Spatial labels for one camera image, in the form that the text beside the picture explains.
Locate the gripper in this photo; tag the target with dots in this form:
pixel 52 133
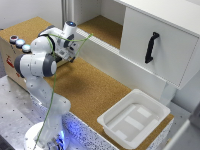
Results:
pixel 64 47

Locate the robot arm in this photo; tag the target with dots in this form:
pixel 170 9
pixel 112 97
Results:
pixel 35 65

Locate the wooden drawer box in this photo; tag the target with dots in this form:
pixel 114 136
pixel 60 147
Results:
pixel 25 26

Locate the green button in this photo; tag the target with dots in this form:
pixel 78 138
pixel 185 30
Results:
pixel 26 48

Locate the blue button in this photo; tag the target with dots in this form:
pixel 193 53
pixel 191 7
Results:
pixel 20 42

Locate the white cabinet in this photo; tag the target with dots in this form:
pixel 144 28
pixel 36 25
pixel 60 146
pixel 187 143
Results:
pixel 110 65

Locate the red button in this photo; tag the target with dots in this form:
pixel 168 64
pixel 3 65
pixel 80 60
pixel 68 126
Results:
pixel 14 39

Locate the white plastic box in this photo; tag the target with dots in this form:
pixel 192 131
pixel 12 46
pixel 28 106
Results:
pixel 133 120

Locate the white sliding door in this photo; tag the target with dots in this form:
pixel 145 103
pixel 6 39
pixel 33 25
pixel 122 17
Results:
pixel 173 50

